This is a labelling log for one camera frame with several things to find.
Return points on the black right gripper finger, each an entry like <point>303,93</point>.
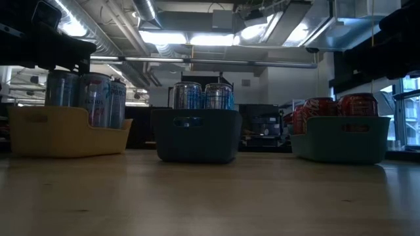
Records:
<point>365,59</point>

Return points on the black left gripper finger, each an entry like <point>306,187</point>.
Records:
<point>80,52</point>

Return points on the tall white Celsius can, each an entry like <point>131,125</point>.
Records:
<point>95,100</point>
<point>118,105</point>
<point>61,88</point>

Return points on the red Coca-Cola can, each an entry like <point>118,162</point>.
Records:
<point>318,106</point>
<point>357,104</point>
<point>298,119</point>

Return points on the dark blue plastic bin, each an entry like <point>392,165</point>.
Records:
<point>197,144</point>

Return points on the grey angled panel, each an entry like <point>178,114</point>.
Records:
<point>385,103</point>

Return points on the window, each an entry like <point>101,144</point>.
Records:
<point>410,111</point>

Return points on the fluorescent ceiling light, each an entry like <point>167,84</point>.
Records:
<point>164,37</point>
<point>213,40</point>

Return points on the yellow plastic bin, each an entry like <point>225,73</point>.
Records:
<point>59,137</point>

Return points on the green plastic bin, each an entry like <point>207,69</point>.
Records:
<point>341,144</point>

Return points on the black background cabinet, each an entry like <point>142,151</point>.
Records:
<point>141,128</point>

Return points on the grey ceiling pipe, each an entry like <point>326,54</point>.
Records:
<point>197,60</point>

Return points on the black equipment stack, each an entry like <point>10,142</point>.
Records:
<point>262,124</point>

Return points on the grey ceiling junction box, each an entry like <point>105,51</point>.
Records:
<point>222,18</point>

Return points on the silver spiral ventilation duct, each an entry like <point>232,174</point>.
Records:
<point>147,10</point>
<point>101,44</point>

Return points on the silver rectangular duct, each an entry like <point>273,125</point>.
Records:
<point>288,26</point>

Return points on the grey wall vent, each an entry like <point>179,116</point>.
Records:
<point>246,82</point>

